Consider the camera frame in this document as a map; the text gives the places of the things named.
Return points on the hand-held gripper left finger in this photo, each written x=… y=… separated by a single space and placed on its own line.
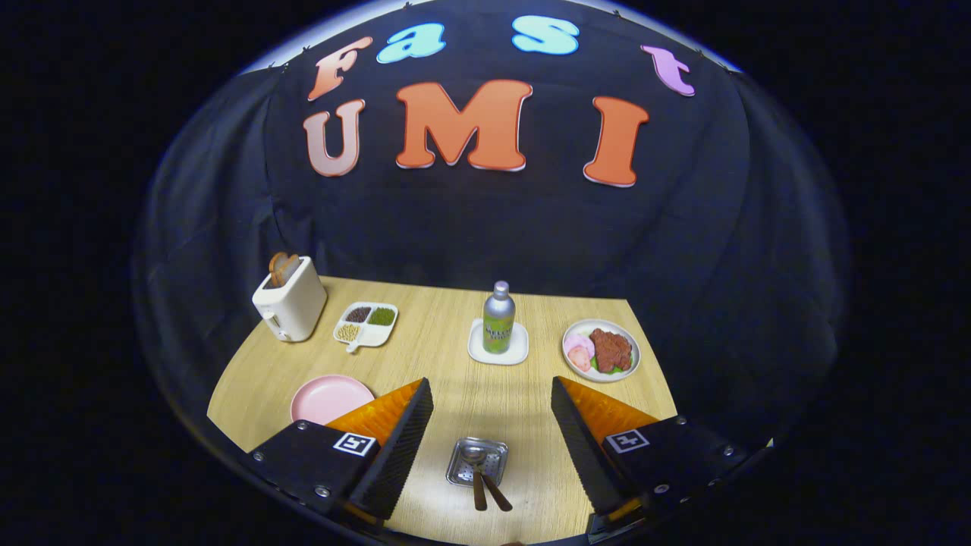
x=398 y=455

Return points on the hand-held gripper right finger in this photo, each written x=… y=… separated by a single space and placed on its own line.
x=584 y=455

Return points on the metal fork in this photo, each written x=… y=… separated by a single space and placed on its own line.
x=498 y=494

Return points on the perforated metal tray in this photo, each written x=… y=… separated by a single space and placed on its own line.
x=459 y=466

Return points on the pink round plate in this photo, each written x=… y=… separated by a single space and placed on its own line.
x=326 y=398

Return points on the white plate with meat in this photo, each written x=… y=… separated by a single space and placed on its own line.
x=611 y=349

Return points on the white square coaster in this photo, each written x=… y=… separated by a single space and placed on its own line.
x=520 y=353

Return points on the white sectioned bean dish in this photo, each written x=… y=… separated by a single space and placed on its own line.
x=372 y=334

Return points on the green label soda bottle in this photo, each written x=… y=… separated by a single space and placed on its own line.
x=498 y=322

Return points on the white toaster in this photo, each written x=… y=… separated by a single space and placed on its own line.
x=296 y=307

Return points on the toasted bread slices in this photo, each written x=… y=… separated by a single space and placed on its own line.
x=283 y=268

